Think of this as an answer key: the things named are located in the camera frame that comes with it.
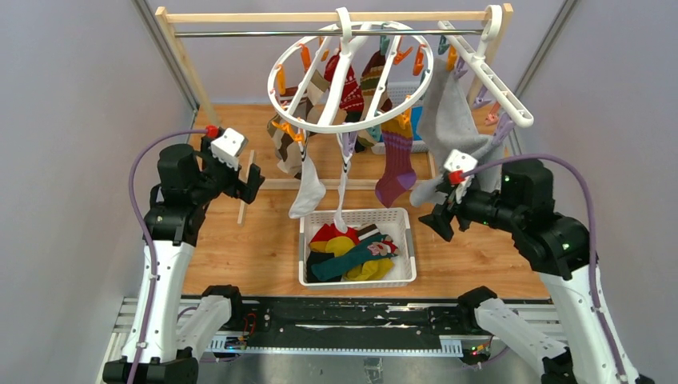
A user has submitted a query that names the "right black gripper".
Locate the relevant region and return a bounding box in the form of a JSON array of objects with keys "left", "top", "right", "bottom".
[{"left": 417, "top": 170, "right": 520, "bottom": 238}]

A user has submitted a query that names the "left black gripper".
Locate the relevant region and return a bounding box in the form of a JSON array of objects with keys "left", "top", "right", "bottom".
[{"left": 191, "top": 136, "right": 265, "bottom": 205}]

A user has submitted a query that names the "purple striped sock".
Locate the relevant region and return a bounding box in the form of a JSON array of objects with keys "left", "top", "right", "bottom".
[{"left": 375, "top": 118, "right": 417, "bottom": 207}]

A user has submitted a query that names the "round white clip hanger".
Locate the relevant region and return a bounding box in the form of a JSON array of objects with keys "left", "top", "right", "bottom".
[{"left": 268, "top": 7, "right": 434, "bottom": 142}]

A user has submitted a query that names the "brown beige patterned sock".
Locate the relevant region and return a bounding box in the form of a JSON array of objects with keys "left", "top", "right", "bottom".
[{"left": 267, "top": 70, "right": 329, "bottom": 179}]

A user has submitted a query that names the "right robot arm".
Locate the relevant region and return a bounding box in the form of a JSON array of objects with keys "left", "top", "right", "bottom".
[{"left": 421, "top": 153, "right": 648, "bottom": 383}]

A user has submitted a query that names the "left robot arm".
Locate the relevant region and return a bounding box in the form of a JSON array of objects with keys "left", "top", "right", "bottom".
[{"left": 102, "top": 142, "right": 265, "bottom": 383}]

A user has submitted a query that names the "straight white clip hanger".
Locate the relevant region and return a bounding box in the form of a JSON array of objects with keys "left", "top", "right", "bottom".
[{"left": 438, "top": 5, "right": 534, "bottom": 128}]

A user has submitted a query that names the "white front basket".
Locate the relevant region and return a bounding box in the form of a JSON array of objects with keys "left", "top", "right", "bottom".
[{"left": 297, "top": 208, "right": 417, "bottom": 290}]

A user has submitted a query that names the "white basket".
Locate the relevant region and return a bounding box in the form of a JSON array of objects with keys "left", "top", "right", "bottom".
[
  {"left": 370, "top": 82, "right": 429, "bottom": 154},
  {"left": 297, "top": 208, "right": 417, "bottom": 290}
]

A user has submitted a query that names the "cartoon print sock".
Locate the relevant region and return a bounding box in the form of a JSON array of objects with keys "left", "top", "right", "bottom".
[{"left": 367, "top": 241, "right": 400, "bottom": 258}]

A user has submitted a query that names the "orange clothespin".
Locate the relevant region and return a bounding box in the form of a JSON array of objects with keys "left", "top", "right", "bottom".
[{"left": 271, "top": 122, "right": 305, "bottom": 144}]

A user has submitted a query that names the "red yellow sock in basket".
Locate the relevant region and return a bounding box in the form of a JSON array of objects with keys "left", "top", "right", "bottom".
[{"left": 309, "top": 224, "right": 360, "bottom": 256}]

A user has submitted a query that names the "black sock in basket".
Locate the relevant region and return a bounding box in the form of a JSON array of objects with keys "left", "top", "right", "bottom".
[{"left": 305, "top": 251, "right": 342, "bottom": 284}]

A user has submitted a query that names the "grey towel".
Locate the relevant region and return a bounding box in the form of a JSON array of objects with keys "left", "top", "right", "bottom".
[{"left": 409, "top": 58, "right": 505, "bottom": 207}]

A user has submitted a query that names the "purple clothespin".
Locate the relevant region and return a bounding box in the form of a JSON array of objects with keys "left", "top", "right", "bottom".
[{"left": 337, "top": 131, "right": 357, "bottom": 159}]

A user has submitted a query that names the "blue cloth in basket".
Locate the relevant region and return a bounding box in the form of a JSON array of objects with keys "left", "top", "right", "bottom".
[{"left": 410, "top": 106, "right": 422, "bottom": 141}]

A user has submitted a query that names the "teal sock in basket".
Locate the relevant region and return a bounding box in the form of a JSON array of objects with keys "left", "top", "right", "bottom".
[{"left": 312, "top": 234, "right": 401, "bottom": 281}]

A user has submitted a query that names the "red patterned sock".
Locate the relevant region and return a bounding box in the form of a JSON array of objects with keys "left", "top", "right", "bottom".
[{"left": 323, "top": 54, "right": 365, "bottom": 113}]

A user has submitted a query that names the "white back basket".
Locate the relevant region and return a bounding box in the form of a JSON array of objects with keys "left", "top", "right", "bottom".
[{"left": 370, "top": 82, "right": 429, "bottom": 154}]

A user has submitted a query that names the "brown argyle sock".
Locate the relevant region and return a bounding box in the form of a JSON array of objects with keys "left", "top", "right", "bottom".
[{"left": 354, "top": 50, "right": 393, "bottom": 153}]

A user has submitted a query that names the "metal rack rod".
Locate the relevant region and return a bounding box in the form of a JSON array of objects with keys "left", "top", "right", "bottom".
[{"left": 174, "top": 29, "right": 482, "bottom": 38}]

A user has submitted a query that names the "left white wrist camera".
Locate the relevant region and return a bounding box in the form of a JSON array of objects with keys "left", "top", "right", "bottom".
[{"left": 209, "top": 127, "right": 249, "bottom": 170}]

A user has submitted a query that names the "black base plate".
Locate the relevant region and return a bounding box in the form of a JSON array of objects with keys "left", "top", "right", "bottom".
[{"left": 207, "top": 297, "right": 494, "bottom": 358}]

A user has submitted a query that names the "wooden drying rack frame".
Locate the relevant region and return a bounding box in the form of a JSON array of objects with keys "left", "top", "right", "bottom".
[{"left": 154, "top": 2, "right": 515, "bottom": 227}]

